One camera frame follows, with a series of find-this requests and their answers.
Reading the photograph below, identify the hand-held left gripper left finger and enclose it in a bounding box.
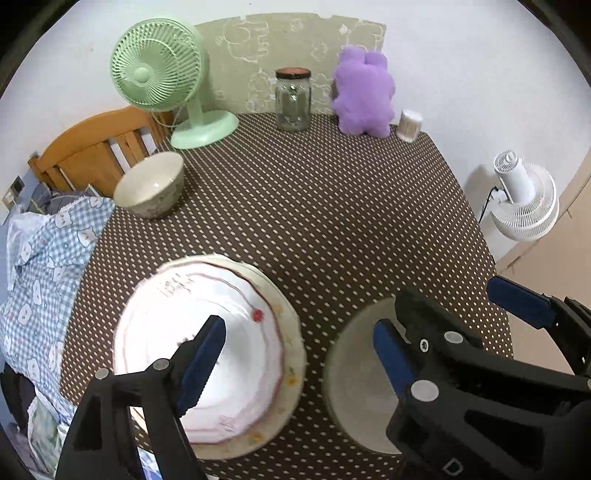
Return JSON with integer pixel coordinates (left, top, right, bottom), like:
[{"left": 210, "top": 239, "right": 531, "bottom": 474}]
[{"left": 55, "top": 315, "right": 227, "bottom": 480}]

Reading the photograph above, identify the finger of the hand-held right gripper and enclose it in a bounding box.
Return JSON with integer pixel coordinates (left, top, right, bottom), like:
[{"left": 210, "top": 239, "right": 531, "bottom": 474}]
[
  {"left": 487, "top": 275, "right": 591, "bottom": 374},
  {"left": 394, "top": 288, "right": 591, "bottom": 398}
]

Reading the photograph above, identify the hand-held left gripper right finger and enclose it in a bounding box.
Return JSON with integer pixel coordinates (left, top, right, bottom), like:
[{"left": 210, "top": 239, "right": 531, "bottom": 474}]
[{"left": 373, "top": 318, "right": 591, "bottom": 480}]

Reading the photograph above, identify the grey floral ceramic bowl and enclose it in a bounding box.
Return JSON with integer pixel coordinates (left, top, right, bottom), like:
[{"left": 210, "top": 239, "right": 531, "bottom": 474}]
[
  {"left": 113, "top": 151, "right": 185, "bottom": 219},
  {"left": 322, "top": 296, "right": 416, "bottom": 457}
]

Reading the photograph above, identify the white bowl with red rim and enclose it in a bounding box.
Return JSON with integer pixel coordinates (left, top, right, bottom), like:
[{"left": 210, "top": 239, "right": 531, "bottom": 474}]
[{"left": 112, "top": 265, "right": 284, "bottom": 446}]

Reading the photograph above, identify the yellow floral white plate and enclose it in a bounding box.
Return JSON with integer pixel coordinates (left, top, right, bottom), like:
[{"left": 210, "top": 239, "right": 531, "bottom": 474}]
[{"left": 122, "top": 254, "right": 308, "bottom": 462}]

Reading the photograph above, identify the white desk fan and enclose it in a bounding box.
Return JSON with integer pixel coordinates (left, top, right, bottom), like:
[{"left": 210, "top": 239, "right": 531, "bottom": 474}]
[{"left": 490, "top": 148, "right": 560, "bottom": 241}]

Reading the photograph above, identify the brown polka dot tablecloth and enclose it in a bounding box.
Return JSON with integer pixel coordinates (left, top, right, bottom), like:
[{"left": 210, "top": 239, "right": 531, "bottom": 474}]
[{"left": 60, "top": 111, "right": 514, "bottom": 480}]

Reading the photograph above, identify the blue checkered cloth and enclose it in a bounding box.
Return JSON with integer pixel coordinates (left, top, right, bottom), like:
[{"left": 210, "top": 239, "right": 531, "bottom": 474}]
[{"left": 0, "top": 196, "right": 116, "bottom": 416}]

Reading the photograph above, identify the dark cloth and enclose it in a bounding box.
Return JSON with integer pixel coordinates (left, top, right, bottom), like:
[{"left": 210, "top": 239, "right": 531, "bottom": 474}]
[{"left": 0, "top": 369, "right": 38, "bottom": 430}]

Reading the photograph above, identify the toothpick container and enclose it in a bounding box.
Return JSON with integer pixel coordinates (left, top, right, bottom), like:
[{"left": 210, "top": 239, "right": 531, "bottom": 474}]
[{"left": 397, "top": 109, "right": 424, "bottom": 143}]

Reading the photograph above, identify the grey cloth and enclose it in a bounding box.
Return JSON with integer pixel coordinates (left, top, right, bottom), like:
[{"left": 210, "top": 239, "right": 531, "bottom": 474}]
[{"left": 30, "top": 182, "right": 100, "bottom": 217}]

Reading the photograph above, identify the wooden chair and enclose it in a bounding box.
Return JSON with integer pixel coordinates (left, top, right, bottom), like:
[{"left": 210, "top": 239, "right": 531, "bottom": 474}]
[{"left": 28, "top": 105, "right": 178, "bottom": 200}]

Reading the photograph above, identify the purple plush toy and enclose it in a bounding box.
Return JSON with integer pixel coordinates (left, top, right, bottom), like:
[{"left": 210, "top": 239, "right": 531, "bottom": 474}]
[{"left": 331, "top": 45, "right": 396, "bottom": 138}]

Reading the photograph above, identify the glass jar with lid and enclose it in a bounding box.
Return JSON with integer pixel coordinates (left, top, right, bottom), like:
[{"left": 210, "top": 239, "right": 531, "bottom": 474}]
[{"left": 275, "top": 67, "right": 312, "bottom": 133}]

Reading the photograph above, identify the green desk fan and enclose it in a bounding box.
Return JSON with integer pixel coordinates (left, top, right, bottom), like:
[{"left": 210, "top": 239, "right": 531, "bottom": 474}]
[{"left": 110, "top": 17, "right": 240, "bottom": 149}]

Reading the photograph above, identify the wall switch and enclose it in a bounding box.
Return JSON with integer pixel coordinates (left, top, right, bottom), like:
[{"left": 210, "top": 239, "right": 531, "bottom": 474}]
[{"left": 2, "top": 175, "right": 26, "bottom": 208}]

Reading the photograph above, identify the green wall sticker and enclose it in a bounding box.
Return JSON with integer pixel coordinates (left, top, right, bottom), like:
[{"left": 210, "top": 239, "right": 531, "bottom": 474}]
[{"left": 194, "top": 14, "right": 386, "bottom": 115}]

